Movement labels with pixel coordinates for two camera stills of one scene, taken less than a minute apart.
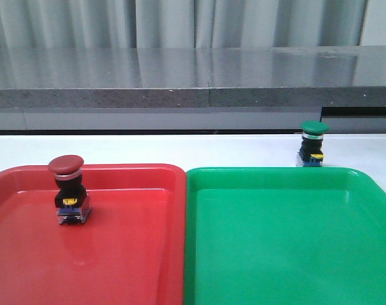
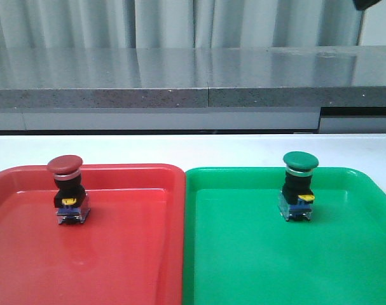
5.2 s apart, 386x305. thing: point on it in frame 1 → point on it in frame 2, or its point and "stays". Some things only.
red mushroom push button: [72, 202] stays
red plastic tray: [131, 250] stays
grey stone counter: [348, 88] stays
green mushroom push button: [310, 152] → [296, 199]
